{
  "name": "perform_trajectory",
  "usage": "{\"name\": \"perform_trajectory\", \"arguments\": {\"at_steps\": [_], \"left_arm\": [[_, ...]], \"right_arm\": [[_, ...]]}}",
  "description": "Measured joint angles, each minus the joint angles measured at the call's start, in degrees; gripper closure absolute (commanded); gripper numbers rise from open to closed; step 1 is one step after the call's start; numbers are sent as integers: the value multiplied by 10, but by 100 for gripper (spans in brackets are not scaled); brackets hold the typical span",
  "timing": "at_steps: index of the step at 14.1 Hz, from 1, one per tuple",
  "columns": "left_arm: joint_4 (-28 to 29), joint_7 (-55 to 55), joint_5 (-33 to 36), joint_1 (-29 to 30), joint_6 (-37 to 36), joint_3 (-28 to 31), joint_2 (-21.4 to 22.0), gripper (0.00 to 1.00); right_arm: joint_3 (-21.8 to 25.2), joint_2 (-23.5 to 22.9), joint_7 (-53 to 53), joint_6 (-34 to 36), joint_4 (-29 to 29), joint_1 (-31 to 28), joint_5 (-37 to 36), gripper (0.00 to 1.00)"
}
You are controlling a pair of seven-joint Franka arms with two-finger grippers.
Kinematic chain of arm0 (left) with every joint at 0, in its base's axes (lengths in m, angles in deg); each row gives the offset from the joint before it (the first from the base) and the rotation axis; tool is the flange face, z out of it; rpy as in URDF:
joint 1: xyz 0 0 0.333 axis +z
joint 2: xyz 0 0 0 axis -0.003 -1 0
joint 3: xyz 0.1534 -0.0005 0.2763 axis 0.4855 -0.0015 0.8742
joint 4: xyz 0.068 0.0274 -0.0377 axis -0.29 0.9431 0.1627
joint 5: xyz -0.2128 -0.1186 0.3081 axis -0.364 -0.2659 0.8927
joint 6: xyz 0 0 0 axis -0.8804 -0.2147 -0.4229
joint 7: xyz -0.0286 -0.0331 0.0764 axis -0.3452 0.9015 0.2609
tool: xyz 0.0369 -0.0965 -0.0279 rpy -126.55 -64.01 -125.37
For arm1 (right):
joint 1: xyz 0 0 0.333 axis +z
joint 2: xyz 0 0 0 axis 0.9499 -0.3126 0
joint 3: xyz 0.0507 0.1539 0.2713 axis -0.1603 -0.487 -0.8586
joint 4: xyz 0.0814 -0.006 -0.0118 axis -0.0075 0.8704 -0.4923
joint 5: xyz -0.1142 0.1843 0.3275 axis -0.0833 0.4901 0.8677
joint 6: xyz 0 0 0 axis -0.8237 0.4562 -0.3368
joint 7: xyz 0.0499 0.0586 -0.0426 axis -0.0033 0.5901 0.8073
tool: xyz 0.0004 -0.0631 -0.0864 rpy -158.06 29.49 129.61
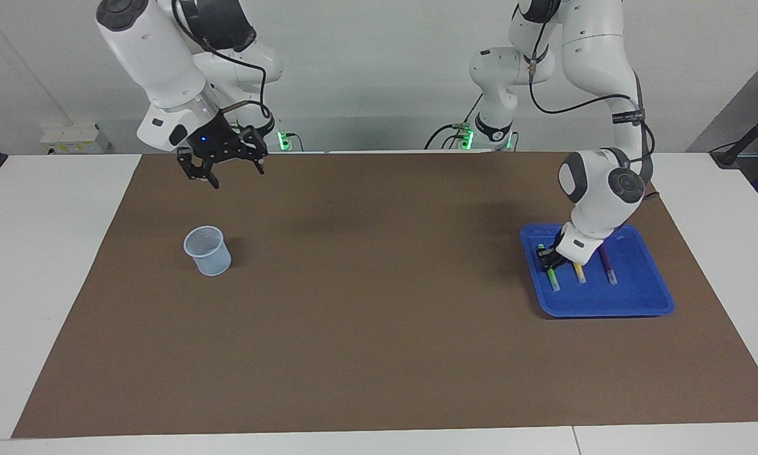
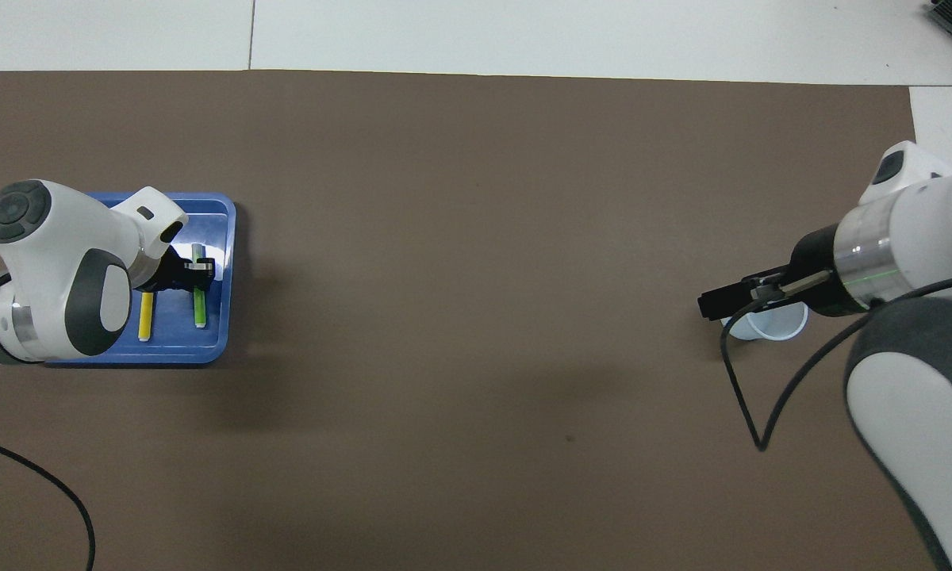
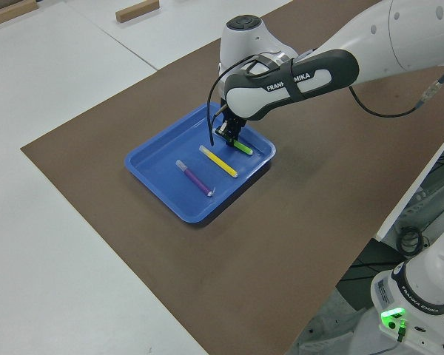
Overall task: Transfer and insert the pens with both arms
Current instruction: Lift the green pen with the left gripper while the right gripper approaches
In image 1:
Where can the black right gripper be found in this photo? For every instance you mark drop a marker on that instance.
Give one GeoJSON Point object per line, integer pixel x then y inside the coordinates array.
{"type": "Point", "coordinates": [218, 142]}

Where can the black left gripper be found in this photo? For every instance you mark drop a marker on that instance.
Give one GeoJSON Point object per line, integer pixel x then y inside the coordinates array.
{"type": "Point", "coordinates": [559, 253]}

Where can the green pen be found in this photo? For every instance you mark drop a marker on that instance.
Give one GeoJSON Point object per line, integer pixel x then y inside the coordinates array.
{"type": "Point", "coordinates": [553, 279]}

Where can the yellow pen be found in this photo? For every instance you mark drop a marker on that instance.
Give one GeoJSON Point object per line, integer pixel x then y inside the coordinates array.
{"type": "Point", "coordinates": [580, 273]}

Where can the purple pen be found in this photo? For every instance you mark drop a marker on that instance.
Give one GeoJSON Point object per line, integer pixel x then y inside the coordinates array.
{"type": "Point", "coordinates": [607, 262]}

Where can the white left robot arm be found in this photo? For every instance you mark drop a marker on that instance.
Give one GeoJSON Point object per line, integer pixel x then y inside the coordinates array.
{"type": "Point", "coordinates": [597, 189]}

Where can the blue plastic tray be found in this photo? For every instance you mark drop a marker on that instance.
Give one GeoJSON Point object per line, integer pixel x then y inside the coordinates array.
{"type": "Point", "coordinates": [631, 297]}

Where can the translucent plastic cup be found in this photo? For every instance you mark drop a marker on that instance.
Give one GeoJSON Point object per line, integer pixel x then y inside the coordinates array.
{"type": "Point", "coordinates": [210, 256]}

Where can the brown table mat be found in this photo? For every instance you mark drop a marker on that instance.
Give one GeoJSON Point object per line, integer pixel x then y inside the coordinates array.
{"type": "Point", "coordinates": [379, 316]}

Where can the black stand pole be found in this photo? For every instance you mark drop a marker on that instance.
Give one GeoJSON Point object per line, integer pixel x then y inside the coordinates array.
{"type": "Point", "coordinates": [751, 136]}

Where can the white wall box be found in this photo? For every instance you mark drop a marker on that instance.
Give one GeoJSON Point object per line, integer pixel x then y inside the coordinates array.
{"type": "Point", "coordinates": [72, 139]}

